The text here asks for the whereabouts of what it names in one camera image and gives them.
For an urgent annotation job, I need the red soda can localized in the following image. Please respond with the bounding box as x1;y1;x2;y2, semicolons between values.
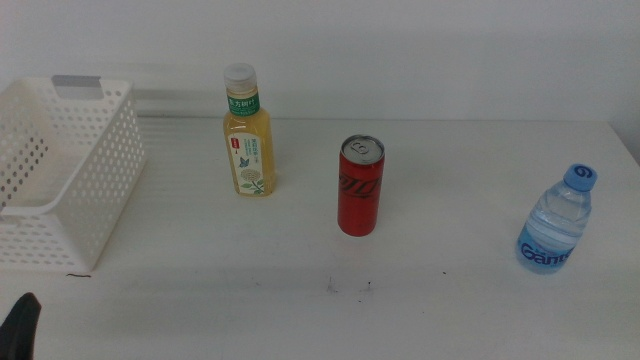
336;133;386;238

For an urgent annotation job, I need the white perforated plastic basket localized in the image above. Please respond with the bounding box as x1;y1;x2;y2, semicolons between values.
0;74;149;275

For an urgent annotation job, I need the yellow tea bottle green label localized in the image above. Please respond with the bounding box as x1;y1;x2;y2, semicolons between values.
222;62;277;198

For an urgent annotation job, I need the small water bottle blue cap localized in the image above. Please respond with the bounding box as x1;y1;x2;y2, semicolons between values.
515;163;599;275

